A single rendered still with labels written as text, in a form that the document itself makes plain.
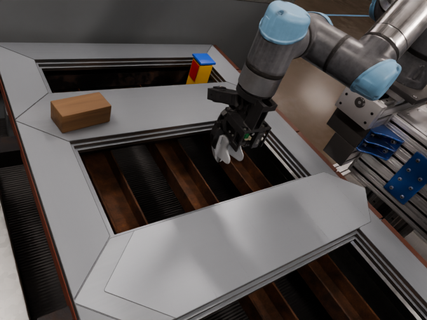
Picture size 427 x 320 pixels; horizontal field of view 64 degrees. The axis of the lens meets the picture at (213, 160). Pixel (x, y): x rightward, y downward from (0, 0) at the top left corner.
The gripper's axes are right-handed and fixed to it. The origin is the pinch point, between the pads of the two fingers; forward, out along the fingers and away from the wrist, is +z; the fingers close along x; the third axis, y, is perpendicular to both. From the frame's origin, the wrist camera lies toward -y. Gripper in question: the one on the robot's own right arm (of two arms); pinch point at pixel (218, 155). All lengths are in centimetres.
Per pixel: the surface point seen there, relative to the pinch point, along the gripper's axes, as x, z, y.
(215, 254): -10.9, 5.8, 19.7
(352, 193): 35.8, 5.7, 18.3
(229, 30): 46, 1, -63
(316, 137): 174, 90, -70
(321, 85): 247, 90, -134
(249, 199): 4.8, 5.8, 10.2
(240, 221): -1.2, 5.8, 14.7
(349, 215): 28.4, 5.7, 23.3
